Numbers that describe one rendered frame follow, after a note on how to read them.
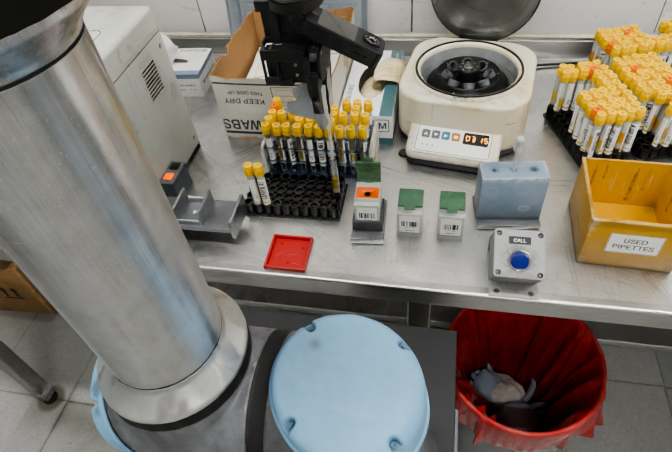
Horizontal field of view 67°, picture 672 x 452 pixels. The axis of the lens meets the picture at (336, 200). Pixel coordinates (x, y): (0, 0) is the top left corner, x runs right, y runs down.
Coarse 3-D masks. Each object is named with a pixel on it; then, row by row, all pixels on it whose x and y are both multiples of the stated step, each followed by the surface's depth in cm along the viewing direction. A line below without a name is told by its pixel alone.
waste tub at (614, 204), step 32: (608, 160) 78; (576, 192) 81; (608, 192) 83; (640, 192) 81; (576, 224) 79; (608, 224) 71; (640, 224) 69; (576, 256) 77; (608, 256) 75; (640, 256) 74
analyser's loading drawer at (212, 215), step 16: (208, 192) 86; (176, 208) 85; (192, 208) 88; (208, 208) 86; (224, 208) 87; (240, 208) 85; (192, 224) 85; (208, 224) 85; (224, 224) 84; (240, 224) 86
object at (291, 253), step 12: (276, 240) 86; (288, 240) 86; (300, 240) 85; (312, 240) 85; (276, 252) 84; (288, 252) 84; (300, 252) 84; (264, 264) 82; (276, 264) 82; (288, 264) 82; (300, 264) 82
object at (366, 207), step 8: (360, 184) 83; (368, 184) 82; (376, 184) 82; (360, 192) 81; (368, 192) 82; (376, 192) 81; (360, 200) 81; (368, 200) 80; (376, 200) 80; (360, 208) 81; (368, 208) 81; (376, 208) 80; (360, 216) 82; (368, 216) 82; (376, 216) 82
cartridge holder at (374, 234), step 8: (384, 200) 85; (384, 208) 86; (384, 216) 86; (352, 224) 83; (360, 224) 83; (368, 224) 83; (376, 224) 82; (384, 224) 85; (352, 232) 84; (360, 232) 84; (368, 232) 84; (376, 232) 84; (384, 232) 85; (352, 240) 83; (360, 240) 83; (368, 240) 83; (376, 240) 83
